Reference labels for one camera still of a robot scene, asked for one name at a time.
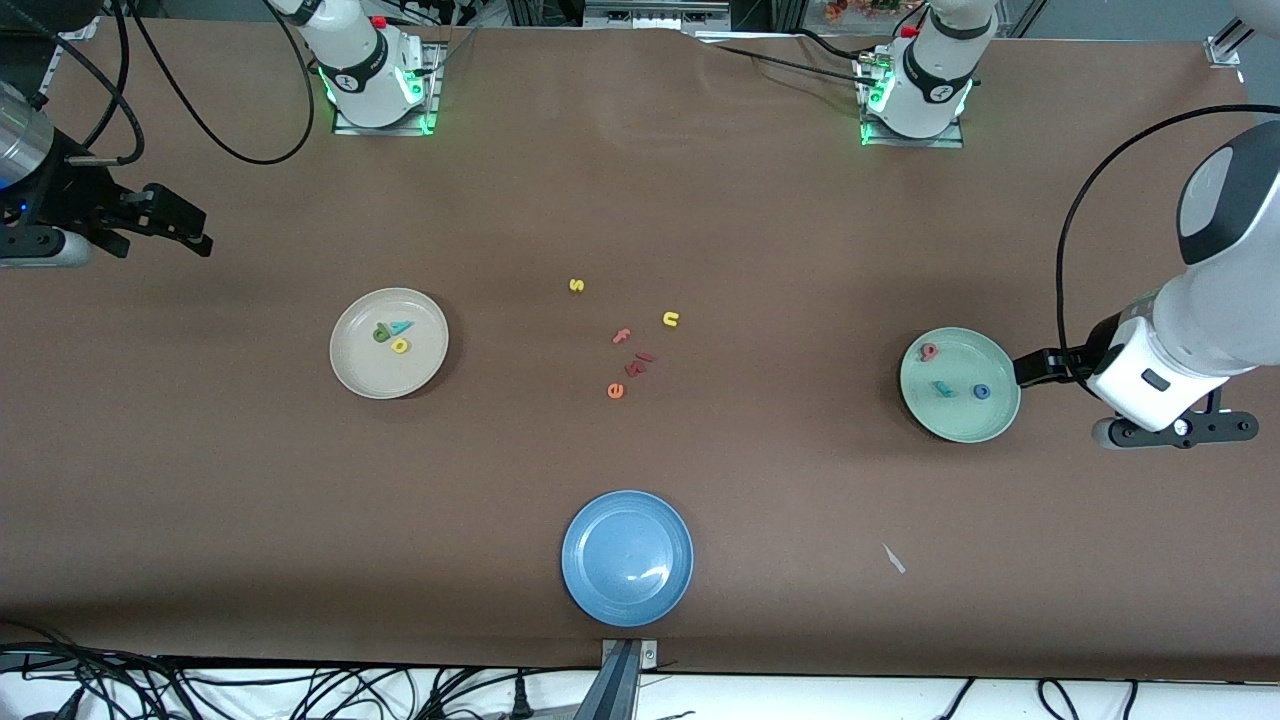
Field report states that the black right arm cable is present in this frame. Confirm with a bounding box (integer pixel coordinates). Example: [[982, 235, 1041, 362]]
[[40, 0, 319, 167]]

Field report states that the blue plate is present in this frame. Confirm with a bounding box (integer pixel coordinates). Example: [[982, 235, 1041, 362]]
[[561, 489, 695, 629]]

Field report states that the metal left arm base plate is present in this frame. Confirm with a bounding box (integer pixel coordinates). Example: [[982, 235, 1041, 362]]
[[858, 55, 967, 150]]

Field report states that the grey metal frame box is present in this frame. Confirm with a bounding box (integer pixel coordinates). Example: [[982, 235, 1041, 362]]
[[583, 0, 733, 33]]

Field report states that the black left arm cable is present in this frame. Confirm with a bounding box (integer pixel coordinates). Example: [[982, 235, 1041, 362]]
[[1057, 103, 1280, 386]]

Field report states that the green plate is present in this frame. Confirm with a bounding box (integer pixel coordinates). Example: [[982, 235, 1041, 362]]
[[899, 327, 1022, 444]]

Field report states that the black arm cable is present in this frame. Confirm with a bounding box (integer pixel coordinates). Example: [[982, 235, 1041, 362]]
[[1057, 103, 1280, 386], [40, 0, 319, 167]]

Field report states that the beige brown plate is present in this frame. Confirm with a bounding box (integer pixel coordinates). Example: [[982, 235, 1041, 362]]
[[329, 288, 450, 401]]

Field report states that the brown table cover mat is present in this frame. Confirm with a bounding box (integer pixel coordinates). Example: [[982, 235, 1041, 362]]
[[0, 15, 1280, 683]]

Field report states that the black base power cable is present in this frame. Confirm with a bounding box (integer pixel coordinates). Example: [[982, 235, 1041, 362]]
[[700, 38, 873, 87]]

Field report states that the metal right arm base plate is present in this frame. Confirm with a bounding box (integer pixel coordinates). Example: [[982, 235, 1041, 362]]
[[332, 40, 443, 137]]

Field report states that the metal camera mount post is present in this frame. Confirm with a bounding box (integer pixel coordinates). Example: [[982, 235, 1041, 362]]
[[575, 638, 659, 720]]

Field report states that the looped black floor cable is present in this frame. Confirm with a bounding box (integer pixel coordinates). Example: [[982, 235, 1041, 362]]
[[1035, 678, 1083, 720]]

